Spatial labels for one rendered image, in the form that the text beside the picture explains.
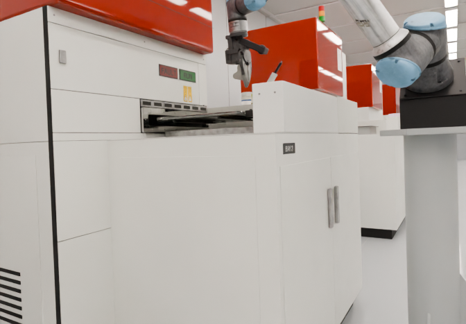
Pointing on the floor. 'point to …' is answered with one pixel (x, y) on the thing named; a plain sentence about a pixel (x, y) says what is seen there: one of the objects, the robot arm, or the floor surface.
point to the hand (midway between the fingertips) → (247, 84)
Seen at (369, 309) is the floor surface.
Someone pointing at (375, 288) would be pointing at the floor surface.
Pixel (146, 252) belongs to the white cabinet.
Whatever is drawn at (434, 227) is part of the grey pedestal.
